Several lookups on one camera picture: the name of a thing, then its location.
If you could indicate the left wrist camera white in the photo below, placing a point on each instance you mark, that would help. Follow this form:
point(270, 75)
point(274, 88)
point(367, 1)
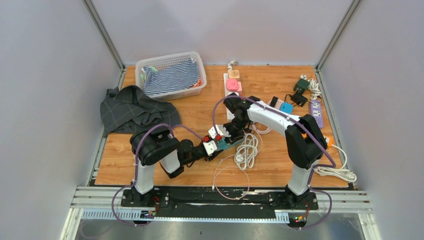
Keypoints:
point(210, 147)

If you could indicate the blue plug adapter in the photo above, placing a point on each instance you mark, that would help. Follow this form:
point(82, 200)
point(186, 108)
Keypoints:
point(286, 108)

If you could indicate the beige round-pattern plug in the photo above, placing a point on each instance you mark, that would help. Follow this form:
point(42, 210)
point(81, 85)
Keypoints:
point(233, 74)

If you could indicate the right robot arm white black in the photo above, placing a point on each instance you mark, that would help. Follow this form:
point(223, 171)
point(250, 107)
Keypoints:
point(305, 142)

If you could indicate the blue white striped cloth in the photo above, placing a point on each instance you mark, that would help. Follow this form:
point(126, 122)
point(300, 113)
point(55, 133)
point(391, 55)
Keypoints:
point(181, 76)

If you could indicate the long white power strip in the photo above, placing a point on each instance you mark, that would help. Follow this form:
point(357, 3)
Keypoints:
point(226, 93)

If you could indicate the orange power strip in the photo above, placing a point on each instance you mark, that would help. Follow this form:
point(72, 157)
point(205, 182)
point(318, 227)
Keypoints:
point(329, 140)

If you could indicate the black power adapter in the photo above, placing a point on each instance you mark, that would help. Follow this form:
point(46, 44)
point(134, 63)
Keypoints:
point(298, 99)

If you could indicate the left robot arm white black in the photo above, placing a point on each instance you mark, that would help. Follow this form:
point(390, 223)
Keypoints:
point(160, 146)

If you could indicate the white plastic basket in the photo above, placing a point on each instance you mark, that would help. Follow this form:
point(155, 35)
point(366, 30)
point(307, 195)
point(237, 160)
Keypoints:
point(167, 61)

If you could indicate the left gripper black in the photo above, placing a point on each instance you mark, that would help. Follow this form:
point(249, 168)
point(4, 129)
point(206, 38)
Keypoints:
point(212, 156)

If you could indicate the purple power strip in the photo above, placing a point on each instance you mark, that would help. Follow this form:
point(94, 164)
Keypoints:
point(315, 110)

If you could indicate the dark grey plaid cloth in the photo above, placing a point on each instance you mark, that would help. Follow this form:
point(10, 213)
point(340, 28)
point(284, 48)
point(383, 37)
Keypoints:
point(129, 110)

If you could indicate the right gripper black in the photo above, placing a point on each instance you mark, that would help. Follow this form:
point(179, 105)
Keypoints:
point(233, 138)

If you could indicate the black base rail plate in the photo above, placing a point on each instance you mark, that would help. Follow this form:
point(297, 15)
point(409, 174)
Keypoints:
point(205, 203)

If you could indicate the teal power strip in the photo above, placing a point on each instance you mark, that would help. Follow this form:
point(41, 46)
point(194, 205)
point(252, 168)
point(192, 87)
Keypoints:
point(224, 144)

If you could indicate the small black charger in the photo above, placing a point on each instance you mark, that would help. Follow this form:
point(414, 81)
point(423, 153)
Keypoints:
point(273, 102)

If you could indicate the pink plug adapter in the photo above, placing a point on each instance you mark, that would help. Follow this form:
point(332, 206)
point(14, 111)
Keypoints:
point(233, 85)

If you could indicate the dark green plug adapter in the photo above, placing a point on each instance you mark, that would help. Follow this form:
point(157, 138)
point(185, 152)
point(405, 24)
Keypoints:
point(301, 86)

